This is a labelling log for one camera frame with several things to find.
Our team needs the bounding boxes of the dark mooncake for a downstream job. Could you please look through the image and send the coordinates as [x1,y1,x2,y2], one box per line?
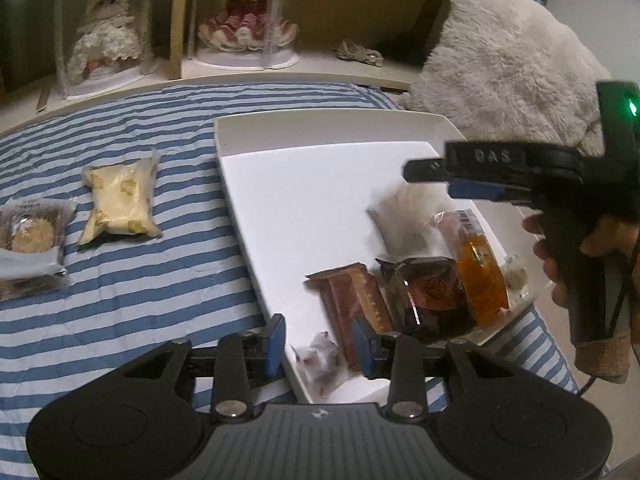
[376,257,475,344]

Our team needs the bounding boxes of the yellow pastry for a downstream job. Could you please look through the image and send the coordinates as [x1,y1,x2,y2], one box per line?
[78,151,162,246]

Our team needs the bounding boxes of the brown round cookie pack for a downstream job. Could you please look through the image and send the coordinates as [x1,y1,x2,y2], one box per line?
[1,198,76,301]

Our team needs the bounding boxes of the person right hand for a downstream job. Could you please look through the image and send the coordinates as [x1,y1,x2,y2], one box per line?
[522,212,640,311]

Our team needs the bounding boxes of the small clear wrapped candy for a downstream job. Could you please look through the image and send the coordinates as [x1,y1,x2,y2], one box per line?
[292,332,350,400]

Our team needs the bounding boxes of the brown wrapped chocolate bar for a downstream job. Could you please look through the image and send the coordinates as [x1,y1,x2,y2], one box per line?
[306,262,395,372]

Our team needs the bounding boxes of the white feathery snack pack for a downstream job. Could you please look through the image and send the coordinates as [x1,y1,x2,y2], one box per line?
[367,183,456,259]

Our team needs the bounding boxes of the orange wrapped snack bar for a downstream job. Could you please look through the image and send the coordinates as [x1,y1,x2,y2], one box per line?
[433,209,509,328]

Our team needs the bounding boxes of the green white wrapped pastry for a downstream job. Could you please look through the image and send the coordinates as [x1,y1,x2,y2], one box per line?
[501,255,528,292]

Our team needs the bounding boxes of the fluffy beige pillow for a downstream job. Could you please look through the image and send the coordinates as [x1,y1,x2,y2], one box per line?
[400,0,610,155]

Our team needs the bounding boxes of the blue white striped blanket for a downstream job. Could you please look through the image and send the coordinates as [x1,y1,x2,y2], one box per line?
[0,81,582,480]

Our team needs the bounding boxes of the white cardboard box tray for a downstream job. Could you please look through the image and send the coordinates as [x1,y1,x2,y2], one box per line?
[214,108,554,404]

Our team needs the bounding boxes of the small trinket on shelf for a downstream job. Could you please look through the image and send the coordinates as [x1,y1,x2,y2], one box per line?
[336,40,384,67]

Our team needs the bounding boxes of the wooden shelf unit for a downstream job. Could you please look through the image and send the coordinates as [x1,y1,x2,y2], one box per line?
[1,0,451,131]

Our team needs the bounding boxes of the doll in red dress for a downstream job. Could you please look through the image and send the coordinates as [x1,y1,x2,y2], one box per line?
[186,0,299,70]

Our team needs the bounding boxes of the doll in white dress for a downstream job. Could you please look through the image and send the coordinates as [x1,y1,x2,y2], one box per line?
[53,0,157,100]

